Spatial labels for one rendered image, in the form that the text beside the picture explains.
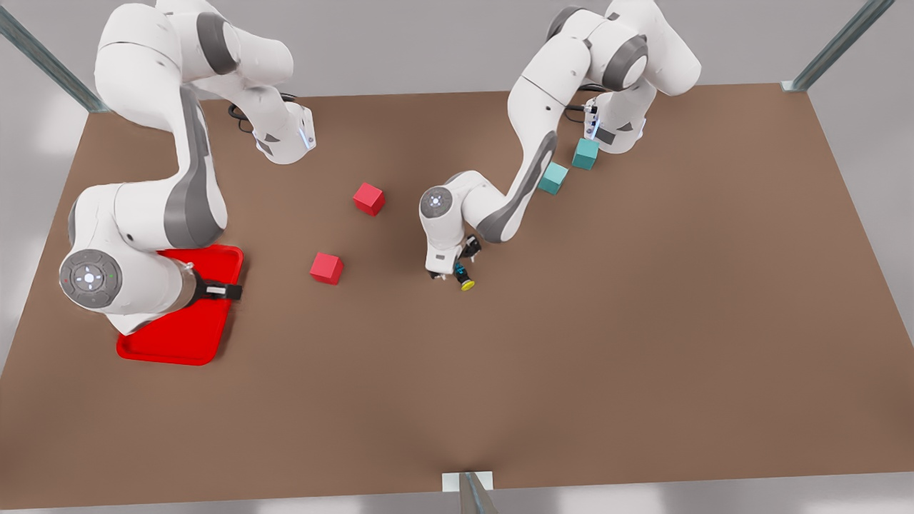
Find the red plastic tray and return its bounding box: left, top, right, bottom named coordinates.
left=116, top=243, right=246, bottom=367

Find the teal cube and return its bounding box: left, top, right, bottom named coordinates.
left=537, top=161, right=570, bottom=196
left=571, top=137, right=601, bottom=171

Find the red cube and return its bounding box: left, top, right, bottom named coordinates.
left=352, top=182, right=387, bottom=217
left=309, top=251, right=345, bottom=286

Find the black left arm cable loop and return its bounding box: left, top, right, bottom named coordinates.
left=563, top=83, right=609, bottom=124

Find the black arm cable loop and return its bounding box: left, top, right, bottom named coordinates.
left=227, top=92, right=298, bottom=134
left=563, top=83, right=609, bottom=124

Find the black right arm cable loop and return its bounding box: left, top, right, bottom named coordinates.
left=227, top=92, right=298, bottom=134

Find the silver frame post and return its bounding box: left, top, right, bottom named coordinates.
left=780, top=0, right=898, bottom=93
left=441, top=470, right=496, bottom=514
left=0, top=6, right=109, bottom=114

